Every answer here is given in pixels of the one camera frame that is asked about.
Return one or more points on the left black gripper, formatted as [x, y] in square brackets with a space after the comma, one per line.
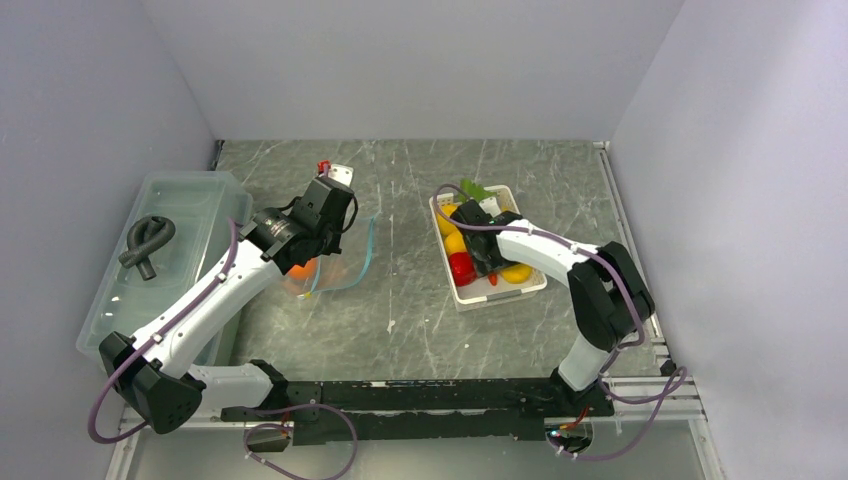
[334, 245]

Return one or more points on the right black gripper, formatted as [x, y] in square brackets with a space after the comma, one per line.
[489, 267]

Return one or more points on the yellow lemon front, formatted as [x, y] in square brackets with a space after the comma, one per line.
[517, 274]

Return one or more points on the yellow lemon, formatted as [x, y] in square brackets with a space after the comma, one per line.
[445, 227]
[454, 243]
[517, 274]

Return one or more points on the orange tangerine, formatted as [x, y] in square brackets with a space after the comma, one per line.
[303, 273]

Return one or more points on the clear zip top bag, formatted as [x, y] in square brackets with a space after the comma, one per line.
[340, 271]

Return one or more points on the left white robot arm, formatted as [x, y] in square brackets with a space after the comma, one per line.
[153, 369]

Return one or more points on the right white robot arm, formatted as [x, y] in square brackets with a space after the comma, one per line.
[609, 297]

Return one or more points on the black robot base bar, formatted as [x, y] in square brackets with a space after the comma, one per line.
[517, 408]

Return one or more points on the yellow lemon middle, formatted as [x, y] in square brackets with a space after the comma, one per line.
[454, 243]

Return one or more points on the red bell pepper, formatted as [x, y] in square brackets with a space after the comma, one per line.
[462, 268]

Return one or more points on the yellow lemon rear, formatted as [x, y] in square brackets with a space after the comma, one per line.
[445, 227]

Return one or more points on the white plastic basket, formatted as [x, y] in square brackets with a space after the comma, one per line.
[478, 276]

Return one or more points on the green leafy vegetable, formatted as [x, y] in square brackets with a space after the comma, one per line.
[471, 190]

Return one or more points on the clear plastic storage box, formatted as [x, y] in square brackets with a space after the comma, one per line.
[201, 205]

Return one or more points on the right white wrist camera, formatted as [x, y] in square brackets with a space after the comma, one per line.
[491, 206]

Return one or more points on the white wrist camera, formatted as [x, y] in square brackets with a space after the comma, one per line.
[339, 173]
[491, 206]

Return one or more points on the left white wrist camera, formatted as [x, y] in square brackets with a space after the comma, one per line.
[339, 173]

